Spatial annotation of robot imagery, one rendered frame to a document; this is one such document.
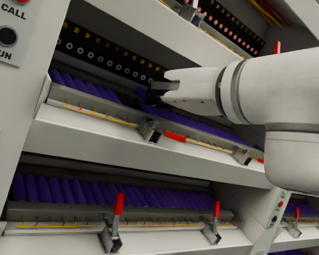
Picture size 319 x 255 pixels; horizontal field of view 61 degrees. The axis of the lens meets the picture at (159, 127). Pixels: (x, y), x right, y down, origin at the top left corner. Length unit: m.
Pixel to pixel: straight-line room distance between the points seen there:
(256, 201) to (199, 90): 0.49
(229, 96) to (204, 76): 0.05
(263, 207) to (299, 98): 0.51
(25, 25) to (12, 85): 0.06
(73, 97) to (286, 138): 0.27
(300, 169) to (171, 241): 0.35
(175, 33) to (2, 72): 0.23
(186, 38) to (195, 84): 0.09
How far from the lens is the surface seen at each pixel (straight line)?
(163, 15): 0.40
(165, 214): 0.60
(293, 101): 0.30
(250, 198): 0.80
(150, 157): 0.43
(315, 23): 0.74
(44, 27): 0.33
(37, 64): 0.33
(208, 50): 0.46
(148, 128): 0.42
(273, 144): 0.31
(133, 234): 0.54
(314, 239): 1.18
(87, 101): 0.41
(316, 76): 0.30
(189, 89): 0.37
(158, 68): 0.59
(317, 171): 0.30
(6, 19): 0.32
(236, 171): 0.60
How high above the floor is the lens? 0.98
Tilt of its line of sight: 4 degrees down
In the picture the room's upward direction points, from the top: 20 degrees clockwise
